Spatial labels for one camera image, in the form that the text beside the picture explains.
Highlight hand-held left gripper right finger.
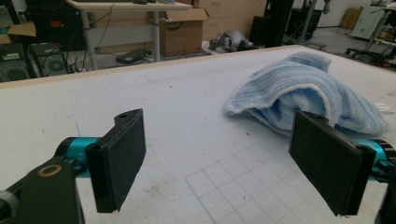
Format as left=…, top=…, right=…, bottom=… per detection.
left=289, top=110, right=377, bottom=217

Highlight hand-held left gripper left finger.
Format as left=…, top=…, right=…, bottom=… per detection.
left=85, top=108, right=148, bottom=214

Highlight light blue striped towel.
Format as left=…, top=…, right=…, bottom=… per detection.
left=224, top=50, right=390, bottom=138

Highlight white foam mat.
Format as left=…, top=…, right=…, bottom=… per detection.
left=0, top=46, right=396, bottom=224

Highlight black flat device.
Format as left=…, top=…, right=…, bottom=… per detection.
left=115, top=49, right=153, bottom=65

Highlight black computer tower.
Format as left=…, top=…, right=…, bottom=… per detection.
left=29, top=41, right=69, bottom=77
left=0, top=43, right=32, bottom=83

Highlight open cardboard box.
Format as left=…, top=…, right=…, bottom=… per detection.
left=158, top=7, right=209, bottom=58

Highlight black cabinet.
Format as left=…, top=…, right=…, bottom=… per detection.
left=24, top=0, right=88, bottom=52

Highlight white panel cart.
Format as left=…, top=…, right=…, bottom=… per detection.
left=351, top=4, right=396, bottom=41

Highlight grey helmet headset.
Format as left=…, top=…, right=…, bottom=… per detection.
left=209, top=30, right=258, bottom=52

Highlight cardboard flap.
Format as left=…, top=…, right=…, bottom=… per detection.
left=0, top=21, right=36, bottom=45

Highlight large cardboard boxes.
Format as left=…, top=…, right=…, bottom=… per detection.
left=192, top=0, right=269, bottom=41

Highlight tangle of floor cables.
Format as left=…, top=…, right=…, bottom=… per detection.
left=62, top=46, right=104, bottom=74

